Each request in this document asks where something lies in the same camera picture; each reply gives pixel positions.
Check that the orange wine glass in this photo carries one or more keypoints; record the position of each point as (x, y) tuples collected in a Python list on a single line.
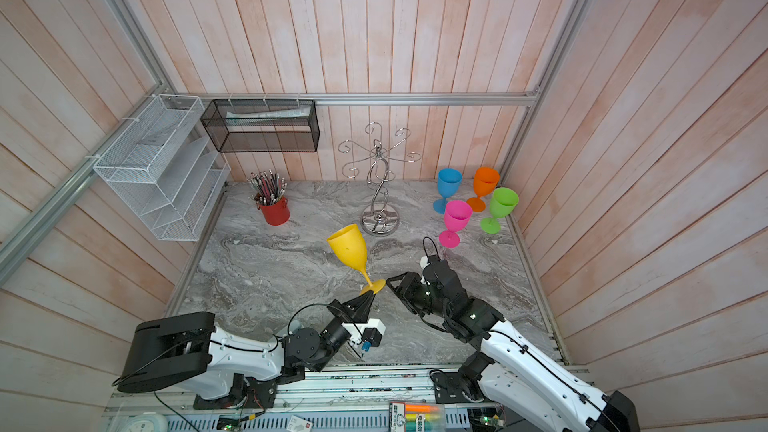
[(484, 183)]

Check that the blue wine glass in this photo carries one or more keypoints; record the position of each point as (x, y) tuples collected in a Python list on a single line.
[(448, 183)]

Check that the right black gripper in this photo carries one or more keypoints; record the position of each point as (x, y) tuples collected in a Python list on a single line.
[(406, 288)]

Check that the highlighter marker box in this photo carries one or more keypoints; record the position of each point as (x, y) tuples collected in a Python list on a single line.
[(416, 417)]

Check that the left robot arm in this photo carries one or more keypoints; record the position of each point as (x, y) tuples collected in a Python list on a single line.
[(225, 370)]

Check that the yellow wine glass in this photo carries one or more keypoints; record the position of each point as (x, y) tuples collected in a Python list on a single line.
[(349, 246)]

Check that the black mesh wall basket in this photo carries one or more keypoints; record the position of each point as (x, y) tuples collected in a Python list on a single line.
[(262, 125)]

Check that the bundle of pencils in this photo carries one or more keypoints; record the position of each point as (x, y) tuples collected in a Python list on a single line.
[(269, 187)]

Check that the red pencil cup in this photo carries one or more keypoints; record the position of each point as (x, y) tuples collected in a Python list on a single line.
[(275, 214)]

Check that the pink wine glass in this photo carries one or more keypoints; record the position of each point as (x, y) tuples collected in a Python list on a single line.
[(457, 215)]

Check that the white mesh wall shelf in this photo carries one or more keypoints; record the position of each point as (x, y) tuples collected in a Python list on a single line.
[(168, 177)]

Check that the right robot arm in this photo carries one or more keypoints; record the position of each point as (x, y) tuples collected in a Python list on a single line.
[(507, 368)]

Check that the green wine glass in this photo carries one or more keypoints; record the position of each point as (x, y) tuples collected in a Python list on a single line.
[(501, 205)]

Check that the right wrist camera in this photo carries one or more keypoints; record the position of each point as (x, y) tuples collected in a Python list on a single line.
[(425, 261)]

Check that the chrome wine glass rack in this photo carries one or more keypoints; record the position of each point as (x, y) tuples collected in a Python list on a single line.
[(379, 217)]

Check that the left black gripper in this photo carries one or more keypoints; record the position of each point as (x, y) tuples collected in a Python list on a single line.
[(355, 315)]

